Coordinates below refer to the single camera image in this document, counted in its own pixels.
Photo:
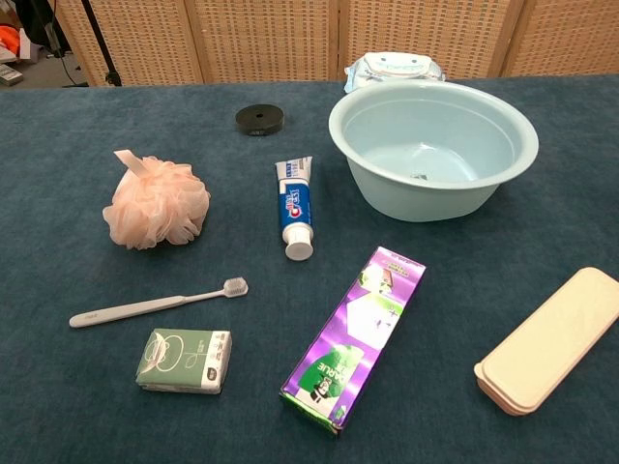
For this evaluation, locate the woven folding screen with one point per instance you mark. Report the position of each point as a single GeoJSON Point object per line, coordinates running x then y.
{"type": "Point", "coordinates": [266, 38]}

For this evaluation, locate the blue table cloth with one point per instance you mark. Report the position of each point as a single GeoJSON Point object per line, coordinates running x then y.
{"type": "Point", "coordinates": [72, 241]}

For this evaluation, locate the pink bath loofah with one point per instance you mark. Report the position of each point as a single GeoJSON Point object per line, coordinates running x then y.
{"type": "Point", "coordinates": [159, 203]}

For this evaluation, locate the green tissue pack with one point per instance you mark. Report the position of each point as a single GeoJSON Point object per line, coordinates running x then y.
{"type": "Point", "coordinates": [179, 362]}

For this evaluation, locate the beige plastic case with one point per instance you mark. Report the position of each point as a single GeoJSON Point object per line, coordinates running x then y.
{"type": "Point", "coordinates": [546, 348]}

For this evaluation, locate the purple toothpaste carton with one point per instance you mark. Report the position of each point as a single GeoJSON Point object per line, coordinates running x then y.
{"type": "Point", "coordinates": [348, 348]}

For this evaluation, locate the orange item on floor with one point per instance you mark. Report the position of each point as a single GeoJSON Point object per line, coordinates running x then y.
{"type": "Point", "coordinates": [9, 41]}

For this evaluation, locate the pale blue wet wipes pack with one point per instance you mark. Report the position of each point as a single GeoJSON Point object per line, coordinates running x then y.
{"type": "Point", "coordinates": [392, 65]}

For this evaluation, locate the black round disc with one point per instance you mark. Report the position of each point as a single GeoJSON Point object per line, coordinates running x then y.
{"type": "Point", "coordinates": [251, 123]}

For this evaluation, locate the blue white toothpaste tube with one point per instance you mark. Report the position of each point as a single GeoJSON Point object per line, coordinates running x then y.
{"type": "Point", "coordinates": [295, 203]}

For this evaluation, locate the white toothbrush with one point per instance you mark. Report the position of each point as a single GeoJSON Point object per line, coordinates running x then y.
{"type": "Point", "coordinates": [145, 307]}

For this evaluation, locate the light blue plastic basin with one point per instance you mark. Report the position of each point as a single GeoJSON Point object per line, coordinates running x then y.
{"type": "Point", "coordinates": [416, 203]}

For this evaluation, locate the black tripod stand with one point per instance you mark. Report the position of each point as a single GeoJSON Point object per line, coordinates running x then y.
{"type": "Point", "coordinates": [99, 38]}

